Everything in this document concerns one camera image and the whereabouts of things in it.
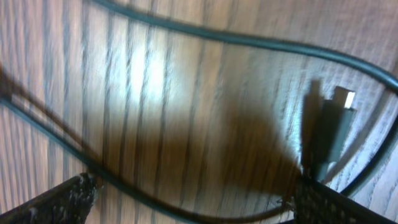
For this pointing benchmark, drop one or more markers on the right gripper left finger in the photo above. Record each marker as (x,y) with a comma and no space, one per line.
(69,202)

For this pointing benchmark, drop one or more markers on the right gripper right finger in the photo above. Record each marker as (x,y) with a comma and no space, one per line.
(316,203)

